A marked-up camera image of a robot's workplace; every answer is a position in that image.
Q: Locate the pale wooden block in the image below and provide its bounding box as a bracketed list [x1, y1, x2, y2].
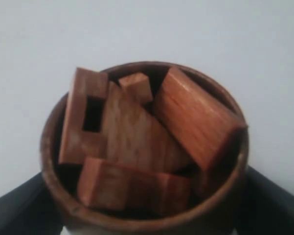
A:
[101, 82, 192, 172]

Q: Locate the notched wooden block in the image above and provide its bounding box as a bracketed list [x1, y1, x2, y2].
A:
[58, 68, 109, 164]

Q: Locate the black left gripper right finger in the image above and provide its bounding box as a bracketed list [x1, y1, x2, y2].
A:
[236, 167, 294, 235]

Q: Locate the small wooden block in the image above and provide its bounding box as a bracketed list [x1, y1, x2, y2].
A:
[118, 72, 153, 105]

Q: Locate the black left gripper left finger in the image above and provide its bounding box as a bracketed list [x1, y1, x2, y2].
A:
[0, 173, 64, 235]

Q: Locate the large reddish wooden block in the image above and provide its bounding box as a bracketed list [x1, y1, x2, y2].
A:
[153, 67, 247, 170]

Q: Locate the brown wooden cup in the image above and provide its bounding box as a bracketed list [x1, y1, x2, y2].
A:
[40, 61, 249, 235]

